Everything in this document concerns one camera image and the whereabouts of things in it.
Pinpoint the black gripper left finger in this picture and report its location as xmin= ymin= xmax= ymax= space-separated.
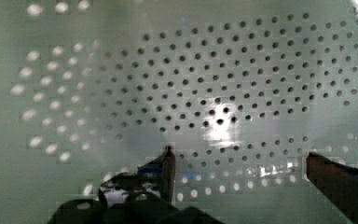
xmin=98 ymin=146 xmax=176 ymax=205

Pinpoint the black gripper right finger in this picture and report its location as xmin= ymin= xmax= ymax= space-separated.
xmin=306 ymin=152 xmax=358 ymax=224

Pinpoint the green plastic strainer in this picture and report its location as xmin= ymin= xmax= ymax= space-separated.
xmin=0 ymin=0 xmax=358 ymax=224

